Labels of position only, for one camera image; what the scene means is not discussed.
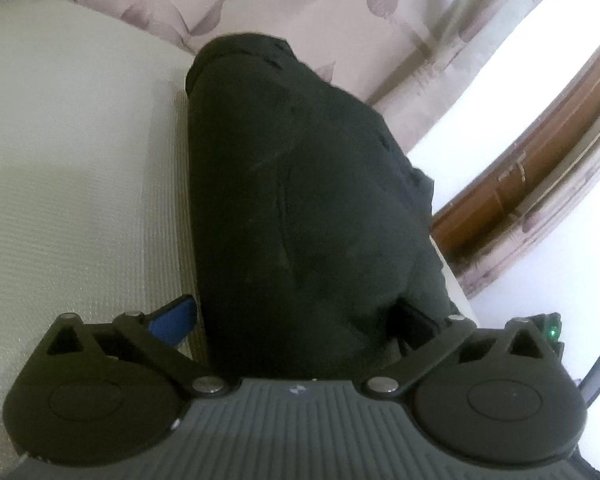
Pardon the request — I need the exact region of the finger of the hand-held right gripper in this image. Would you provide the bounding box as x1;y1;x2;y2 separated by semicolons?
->
577;339;600;409

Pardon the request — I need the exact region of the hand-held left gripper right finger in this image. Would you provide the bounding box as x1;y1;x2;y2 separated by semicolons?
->
362;298;554;401

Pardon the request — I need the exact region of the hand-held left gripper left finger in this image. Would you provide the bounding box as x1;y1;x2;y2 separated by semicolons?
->
46;294;231;401

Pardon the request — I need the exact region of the black garment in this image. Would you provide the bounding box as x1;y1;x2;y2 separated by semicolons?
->
184;32;462;382

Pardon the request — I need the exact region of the cream textured bed mattress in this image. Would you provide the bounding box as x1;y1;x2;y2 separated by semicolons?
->
0;0;211;466

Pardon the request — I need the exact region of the pink patterned curtain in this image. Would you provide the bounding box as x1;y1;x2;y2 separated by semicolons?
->
0;0;586;151

